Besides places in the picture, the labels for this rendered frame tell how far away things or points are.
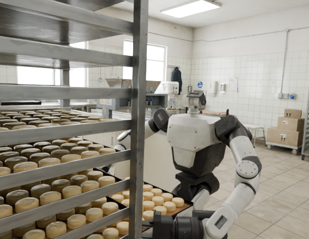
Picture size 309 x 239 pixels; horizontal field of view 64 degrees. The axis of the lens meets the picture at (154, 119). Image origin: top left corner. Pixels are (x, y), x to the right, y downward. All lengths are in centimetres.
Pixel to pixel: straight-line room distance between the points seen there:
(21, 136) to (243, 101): 626
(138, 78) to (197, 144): 61
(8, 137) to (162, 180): 183
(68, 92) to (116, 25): 22
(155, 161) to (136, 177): 155
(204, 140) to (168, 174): 103
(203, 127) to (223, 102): 574
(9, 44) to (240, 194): 82
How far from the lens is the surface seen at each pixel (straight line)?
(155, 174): 233
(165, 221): 87
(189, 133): 124
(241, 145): 111
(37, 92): 58
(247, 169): 100
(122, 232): 89
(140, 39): 71
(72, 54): 62
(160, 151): 222
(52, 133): 61
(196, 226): 88
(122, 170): 255
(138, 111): 70
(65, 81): 108
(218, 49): 718
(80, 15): 65
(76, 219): 77
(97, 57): 66
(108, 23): 69
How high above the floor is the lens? 125
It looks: 7 degrees down
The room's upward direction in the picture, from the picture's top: 2 degrees clockwise
